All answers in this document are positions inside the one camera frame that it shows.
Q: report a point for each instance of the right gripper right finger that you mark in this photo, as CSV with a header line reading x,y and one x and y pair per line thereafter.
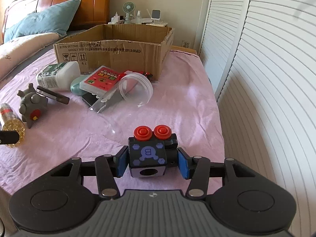
x,y
198,170

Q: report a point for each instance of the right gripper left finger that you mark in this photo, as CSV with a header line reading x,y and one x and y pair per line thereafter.
x,y
106,168

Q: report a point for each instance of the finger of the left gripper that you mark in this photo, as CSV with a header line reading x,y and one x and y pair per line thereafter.
x,y
9,137

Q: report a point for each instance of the clear bottle gold contents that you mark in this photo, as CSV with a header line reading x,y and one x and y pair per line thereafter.
x,y
11,122

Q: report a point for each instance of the grey spiky robot toy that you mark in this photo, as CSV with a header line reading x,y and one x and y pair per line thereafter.
x,y
32,105

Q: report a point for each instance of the black cube toy red buttons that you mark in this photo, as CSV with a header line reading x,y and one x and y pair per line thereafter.
x,y
151,152

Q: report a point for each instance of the black digital timer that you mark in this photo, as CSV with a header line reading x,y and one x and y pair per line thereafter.
x,y
98,104

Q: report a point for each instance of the teal egg-shaped case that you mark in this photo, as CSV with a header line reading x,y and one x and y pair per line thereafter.
x,y
75,86

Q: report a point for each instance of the white green medical bottle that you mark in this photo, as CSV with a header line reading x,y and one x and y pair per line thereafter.
x,y
58,77

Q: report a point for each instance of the clear plastic cup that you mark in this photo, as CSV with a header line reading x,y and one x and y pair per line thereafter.
x,y
135,89

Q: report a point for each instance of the red label plastic card case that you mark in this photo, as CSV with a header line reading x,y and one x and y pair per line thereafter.
x,y
100,81

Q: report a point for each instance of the red fire truck toy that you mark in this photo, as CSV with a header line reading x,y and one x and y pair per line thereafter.
x,y
146,74

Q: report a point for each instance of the pink bed sheet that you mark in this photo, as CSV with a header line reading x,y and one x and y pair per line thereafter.
x,y
182,99

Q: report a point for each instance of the cardboard box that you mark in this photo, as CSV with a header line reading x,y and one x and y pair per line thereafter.
x,y
140,48

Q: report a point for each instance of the blue pillow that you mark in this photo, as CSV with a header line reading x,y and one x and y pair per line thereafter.
x,y
55,19

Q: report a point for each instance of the white louvered closet door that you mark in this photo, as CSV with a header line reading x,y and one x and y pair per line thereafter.
x,y
259,56

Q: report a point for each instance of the white power adapter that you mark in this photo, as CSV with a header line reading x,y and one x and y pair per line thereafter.
x,y
116,19

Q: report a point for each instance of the clear spray bottle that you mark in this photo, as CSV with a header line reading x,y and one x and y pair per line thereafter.
x,y
138,18

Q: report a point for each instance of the wooden headboard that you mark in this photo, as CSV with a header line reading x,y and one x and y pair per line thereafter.
x,y
89,14

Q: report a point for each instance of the white smart display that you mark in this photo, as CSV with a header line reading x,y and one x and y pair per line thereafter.
x,y
155,15

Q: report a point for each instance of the green desk fan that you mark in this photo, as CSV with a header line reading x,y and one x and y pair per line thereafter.
x,y
128,8

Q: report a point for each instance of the wall socket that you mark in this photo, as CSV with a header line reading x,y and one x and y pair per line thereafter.
x,y
185,44

